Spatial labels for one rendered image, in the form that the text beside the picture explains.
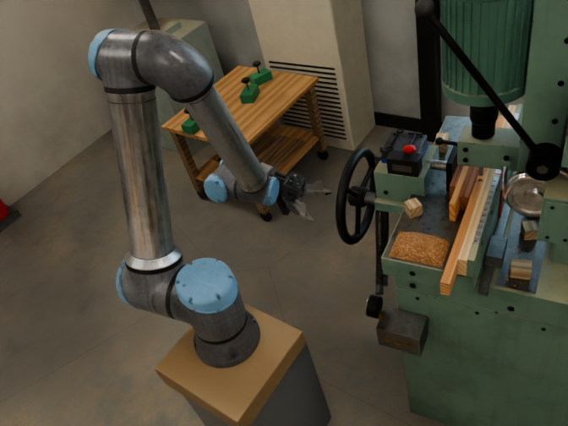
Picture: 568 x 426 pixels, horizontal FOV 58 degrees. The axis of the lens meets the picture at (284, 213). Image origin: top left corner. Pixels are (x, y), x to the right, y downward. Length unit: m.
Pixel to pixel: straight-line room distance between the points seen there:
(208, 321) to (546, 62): 0.94
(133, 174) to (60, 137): 2.70
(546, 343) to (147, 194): 1.03
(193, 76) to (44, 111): 2.77
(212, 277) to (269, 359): 0.30
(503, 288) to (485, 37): 0.57
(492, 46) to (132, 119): 0.77
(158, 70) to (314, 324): 1.42
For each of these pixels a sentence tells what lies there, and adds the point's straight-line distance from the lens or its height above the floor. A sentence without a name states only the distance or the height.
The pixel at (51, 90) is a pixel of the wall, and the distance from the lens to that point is 3.88.
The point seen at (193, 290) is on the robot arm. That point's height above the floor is 0.89.
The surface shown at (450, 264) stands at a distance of 1.15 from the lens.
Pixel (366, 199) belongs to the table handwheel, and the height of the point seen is 0.82.
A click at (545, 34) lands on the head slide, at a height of 1.35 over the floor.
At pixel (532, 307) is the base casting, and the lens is 1.32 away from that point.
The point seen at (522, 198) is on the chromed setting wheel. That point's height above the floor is 1.01.
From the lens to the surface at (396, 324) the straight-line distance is 1.44.
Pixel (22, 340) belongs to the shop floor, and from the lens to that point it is 2.87.
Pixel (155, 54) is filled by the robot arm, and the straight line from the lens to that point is 1.15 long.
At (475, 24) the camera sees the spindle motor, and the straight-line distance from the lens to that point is 1.05.
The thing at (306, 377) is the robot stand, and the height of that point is 0.36.
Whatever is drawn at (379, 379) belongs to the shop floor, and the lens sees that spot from 2.07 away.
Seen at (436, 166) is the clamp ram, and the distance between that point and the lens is 1.37.
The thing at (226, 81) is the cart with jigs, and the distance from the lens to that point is 2.99.
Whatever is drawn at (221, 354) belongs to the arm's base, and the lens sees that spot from 1.43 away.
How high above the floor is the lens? 1.81
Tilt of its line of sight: 41 degrees down
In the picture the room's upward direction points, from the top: 17 degrees counter-clockwise
